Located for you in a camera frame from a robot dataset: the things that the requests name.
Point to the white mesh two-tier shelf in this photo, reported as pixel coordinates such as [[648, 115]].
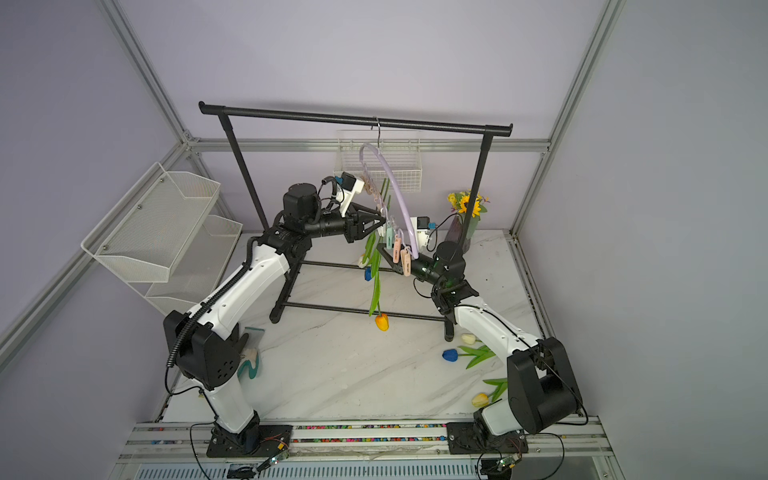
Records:
[[164, 239]]

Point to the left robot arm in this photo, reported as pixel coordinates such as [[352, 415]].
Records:
[[205, 342]]

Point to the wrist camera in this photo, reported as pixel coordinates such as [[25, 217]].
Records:
[[348, 186], [423, 227]]

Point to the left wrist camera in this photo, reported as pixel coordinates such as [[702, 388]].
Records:
[[348, 186]]

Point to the teal green glove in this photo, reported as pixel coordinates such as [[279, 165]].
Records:
[[250, 355]]

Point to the black clothes rack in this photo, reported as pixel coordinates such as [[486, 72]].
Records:
[[360, 120]]

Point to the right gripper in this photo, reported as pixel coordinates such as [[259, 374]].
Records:
[[391, 258]]

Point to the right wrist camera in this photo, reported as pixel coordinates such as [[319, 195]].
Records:
[[423, 227]]

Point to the white tulip group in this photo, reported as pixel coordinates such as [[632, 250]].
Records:
[[370, 247], [468, 339]]

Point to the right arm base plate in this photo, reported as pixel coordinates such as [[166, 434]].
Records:
[[471, 438]]

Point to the sunflower bouquet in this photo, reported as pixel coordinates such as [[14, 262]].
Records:
[[460, 203]]

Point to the white wire wall basket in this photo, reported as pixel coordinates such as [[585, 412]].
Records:
[[401, 150]]

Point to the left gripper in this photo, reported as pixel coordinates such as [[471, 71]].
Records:
[[355, 221]]

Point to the lilac clip hanger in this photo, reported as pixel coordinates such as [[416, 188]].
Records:
[[400, 232]]

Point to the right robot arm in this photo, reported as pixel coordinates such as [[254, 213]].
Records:
[[541, 386]]

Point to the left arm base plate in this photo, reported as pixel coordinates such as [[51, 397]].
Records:
[[260, 441]]

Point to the blue tulip group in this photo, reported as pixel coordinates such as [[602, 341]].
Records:
[[379, 202], [475, 356]]

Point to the yellow tulip group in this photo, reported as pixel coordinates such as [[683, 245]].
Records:
[[381, 319]]

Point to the pale yellow tulip right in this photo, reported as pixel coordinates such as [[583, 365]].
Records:
[[498, 387]]

